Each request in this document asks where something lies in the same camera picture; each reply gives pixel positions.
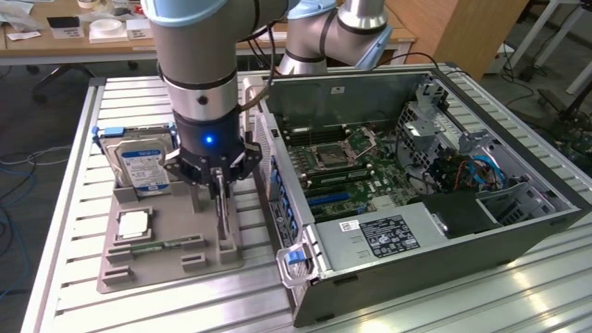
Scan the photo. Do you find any CPU socket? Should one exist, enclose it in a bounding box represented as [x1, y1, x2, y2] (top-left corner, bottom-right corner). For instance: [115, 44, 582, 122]
[314, 144, 360, 171]

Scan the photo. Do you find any black floor stand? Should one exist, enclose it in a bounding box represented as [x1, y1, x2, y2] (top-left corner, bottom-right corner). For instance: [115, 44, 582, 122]
[536, 88, 592, 139]

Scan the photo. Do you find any clear plastic bag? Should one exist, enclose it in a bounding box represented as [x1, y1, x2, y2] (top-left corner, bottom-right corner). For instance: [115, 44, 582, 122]
[0, 1, 47, 31]

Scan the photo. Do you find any green graphics card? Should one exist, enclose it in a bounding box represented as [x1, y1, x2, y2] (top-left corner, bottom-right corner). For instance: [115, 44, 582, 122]
[210, 175, 236, 251]

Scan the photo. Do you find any grey power supply unit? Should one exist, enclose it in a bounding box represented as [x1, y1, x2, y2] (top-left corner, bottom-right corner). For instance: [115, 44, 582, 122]
[304, 203, 459, 275]

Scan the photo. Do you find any white metal table frame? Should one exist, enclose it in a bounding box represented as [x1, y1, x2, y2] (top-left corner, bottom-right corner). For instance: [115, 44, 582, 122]
[503, 0, 592, 94]

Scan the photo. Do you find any black wire bundle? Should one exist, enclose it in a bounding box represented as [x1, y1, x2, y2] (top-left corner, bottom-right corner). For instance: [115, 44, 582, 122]
[404, 152, 448, 195]

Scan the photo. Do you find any grey plastic parts rack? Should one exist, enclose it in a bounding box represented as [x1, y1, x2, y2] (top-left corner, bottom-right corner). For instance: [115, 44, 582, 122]
[95, 173, 246, 296]

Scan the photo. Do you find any blue data wire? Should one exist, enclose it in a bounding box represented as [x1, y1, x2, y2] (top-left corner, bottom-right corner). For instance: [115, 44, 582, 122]
[476, 155, 508, 190]

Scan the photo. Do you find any metal drive cage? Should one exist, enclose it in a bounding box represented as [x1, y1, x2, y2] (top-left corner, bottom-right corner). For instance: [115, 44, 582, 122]
[395, 78, 506, 181]

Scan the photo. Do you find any blue floor cable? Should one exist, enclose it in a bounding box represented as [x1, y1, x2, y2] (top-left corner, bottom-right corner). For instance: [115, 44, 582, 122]
[0, 162, 38, 299]

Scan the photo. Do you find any black plastic air shroud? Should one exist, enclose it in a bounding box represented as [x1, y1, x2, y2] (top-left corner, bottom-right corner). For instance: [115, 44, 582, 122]
[419, 192, 503, 240]

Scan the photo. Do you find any white box with black lid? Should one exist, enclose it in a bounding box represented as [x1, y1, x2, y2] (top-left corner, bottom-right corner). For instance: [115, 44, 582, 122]
[46, 16, 87, 40]

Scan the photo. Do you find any flat white box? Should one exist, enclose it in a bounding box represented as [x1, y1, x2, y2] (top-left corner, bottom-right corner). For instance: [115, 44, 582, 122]
[87, 29, 131, 45]

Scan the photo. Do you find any long black expansion slot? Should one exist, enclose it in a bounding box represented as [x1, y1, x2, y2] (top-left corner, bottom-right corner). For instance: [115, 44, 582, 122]
[304, 183, 350, 199]

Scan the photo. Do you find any silver CPU chip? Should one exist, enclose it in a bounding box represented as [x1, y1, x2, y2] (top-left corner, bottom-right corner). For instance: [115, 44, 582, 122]
[115, 212, 152, 240]

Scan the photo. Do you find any black office chair base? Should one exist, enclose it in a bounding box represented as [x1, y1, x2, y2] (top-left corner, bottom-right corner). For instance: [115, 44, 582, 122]
[27, 60, 140, 103]

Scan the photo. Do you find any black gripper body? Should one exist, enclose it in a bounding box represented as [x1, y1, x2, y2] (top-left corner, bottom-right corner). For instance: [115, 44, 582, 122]
[175, 110, 250, 183]

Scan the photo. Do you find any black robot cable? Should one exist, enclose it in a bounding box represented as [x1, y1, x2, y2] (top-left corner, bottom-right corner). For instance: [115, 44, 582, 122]
[235, 19, 282, 115]

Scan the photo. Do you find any white tape roll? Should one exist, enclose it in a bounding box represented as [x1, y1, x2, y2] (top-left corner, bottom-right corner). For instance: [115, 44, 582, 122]
[90, 19, 123, 34]

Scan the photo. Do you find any grey floor cable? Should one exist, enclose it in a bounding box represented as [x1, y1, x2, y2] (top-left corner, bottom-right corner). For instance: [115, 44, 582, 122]
[0, 145, 75, 167]

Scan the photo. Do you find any green motherboard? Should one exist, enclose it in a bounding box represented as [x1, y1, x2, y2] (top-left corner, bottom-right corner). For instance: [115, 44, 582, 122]
[276, 114, 418, 223]

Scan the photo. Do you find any wooden desk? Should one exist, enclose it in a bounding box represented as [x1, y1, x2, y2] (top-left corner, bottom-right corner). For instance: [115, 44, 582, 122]
[0, 0, 418, 67]

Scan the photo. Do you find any black looped cable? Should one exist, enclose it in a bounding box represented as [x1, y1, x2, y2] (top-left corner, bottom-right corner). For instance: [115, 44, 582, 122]
[370, 51, 462, 76]

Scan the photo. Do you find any black open PC case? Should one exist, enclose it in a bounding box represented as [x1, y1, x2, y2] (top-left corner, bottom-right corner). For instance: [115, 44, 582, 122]
[243, 65, 592, 329]

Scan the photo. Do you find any grey disk bay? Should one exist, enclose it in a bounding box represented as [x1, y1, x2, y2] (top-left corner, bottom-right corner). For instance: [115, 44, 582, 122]
[476, 178, 559, 226]

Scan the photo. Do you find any metal socket cover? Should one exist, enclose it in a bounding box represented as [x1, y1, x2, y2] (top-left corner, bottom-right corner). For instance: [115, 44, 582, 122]
[343, 126, 379, 157]

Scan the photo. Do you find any blue expansion slot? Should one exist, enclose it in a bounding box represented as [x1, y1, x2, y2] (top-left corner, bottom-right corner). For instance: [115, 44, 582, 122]
[307, 191, 354, 208]

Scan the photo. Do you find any hard disk with blue caddy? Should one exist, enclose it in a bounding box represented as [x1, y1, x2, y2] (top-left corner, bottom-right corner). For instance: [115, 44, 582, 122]
[92, 121, 183, 202]

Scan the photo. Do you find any white labelled box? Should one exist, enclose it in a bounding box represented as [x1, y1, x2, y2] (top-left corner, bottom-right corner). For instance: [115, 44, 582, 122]
[124, 17, 156, 41]

